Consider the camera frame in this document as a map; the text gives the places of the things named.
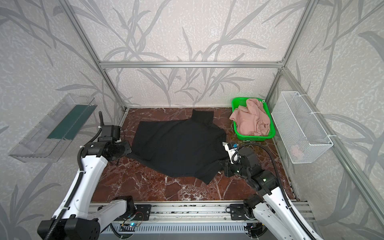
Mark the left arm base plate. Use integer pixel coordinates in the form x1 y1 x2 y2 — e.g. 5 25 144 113
128 204 152 222

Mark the green circuit board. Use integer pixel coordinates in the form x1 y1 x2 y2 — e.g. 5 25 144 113
120 222 142 232

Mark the pink garment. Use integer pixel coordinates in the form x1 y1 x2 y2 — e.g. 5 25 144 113
230 99 271 137

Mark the green plastic basket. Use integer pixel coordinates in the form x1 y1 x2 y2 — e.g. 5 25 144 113
231 97 276 142

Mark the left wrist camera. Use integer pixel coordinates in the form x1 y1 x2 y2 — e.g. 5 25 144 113
98 125 121 143

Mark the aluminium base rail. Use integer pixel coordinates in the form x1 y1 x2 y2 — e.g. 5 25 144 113
88 201 316 224

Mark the clear plastic wall bin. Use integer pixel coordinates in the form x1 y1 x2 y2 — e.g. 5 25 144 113
9 94 98 163

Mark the black shirt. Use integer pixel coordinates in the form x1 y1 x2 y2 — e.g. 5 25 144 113
128 110 229 185

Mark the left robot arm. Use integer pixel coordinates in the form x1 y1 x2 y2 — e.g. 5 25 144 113
37 141 136 240

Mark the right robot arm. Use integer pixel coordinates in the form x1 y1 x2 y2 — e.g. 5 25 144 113
224 163 322 240

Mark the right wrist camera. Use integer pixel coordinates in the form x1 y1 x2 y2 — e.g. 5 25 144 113
223 142 260 167

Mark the white wire basket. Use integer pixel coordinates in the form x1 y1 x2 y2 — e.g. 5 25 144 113
272 91 334 164

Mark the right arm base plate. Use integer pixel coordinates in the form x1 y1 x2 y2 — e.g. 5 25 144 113
226 204 256 221

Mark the aluminium frame crossbar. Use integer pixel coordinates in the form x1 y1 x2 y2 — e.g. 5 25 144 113
100 61 283 69

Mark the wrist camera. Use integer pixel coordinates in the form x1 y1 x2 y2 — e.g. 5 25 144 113
98 125 121 143
223 142 260 167

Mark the right black cable conduit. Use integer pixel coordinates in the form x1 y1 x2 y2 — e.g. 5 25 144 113
236 142 317 240

